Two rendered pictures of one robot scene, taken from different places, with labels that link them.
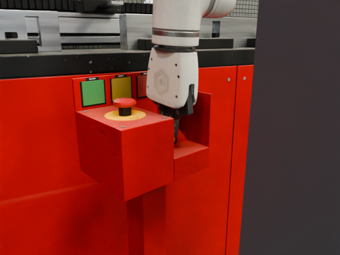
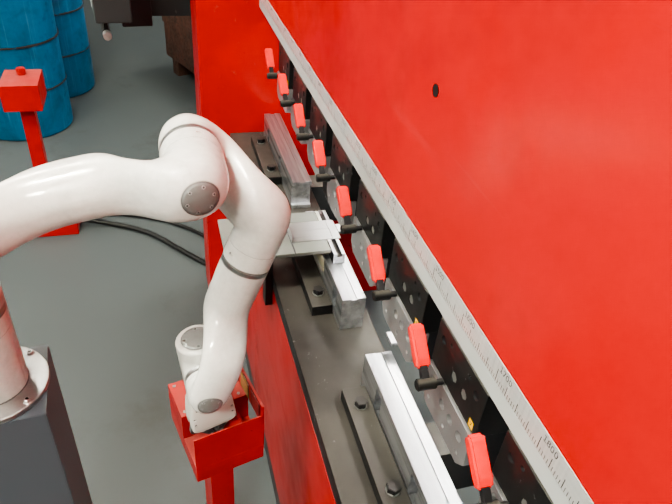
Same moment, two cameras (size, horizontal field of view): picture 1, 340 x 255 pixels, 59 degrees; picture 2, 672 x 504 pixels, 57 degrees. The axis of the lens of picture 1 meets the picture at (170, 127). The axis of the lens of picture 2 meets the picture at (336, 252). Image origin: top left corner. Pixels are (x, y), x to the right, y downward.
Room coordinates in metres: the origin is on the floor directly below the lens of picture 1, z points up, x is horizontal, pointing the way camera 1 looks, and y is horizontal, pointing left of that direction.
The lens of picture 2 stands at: (0.94, -0.82, 1.92)
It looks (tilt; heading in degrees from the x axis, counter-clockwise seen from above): 36 degrees down; 99
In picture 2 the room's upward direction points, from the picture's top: 6 degrees clockwise
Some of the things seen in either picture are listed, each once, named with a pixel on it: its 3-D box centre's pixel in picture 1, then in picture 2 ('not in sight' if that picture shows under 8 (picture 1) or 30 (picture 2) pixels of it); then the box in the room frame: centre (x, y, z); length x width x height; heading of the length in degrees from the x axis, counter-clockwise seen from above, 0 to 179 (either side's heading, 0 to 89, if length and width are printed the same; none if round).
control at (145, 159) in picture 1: (143, 125); (215, 412); (0.55, 0.05, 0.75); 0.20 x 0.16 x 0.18; 131
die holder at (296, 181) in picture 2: not in sight; (285, 157); (0.44, 0.99, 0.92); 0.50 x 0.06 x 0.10; 118
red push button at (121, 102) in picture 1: (124, 108); not in sight; (0.51, 0.08, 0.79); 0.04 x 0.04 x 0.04
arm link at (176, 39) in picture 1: (174, 38); not in sight; (0.56, -0.01, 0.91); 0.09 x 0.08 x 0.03; 41
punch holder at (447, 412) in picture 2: not in sight; (476, 390); (1.06, -0.18, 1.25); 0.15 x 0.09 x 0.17; 118
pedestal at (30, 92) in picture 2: not in sight; (38, 154); (-0.94, 1.51, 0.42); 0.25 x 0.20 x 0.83; 28
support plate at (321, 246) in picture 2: not in sight; (273, 235); (0.57, 0.44, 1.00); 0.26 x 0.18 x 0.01; 28
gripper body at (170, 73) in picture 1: (173, 73); (209, 404); (0.57, -0.01, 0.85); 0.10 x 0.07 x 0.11; 41
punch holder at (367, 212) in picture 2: not in sight; (385, 233); (0.87, 0.18, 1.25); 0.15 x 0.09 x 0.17; 118
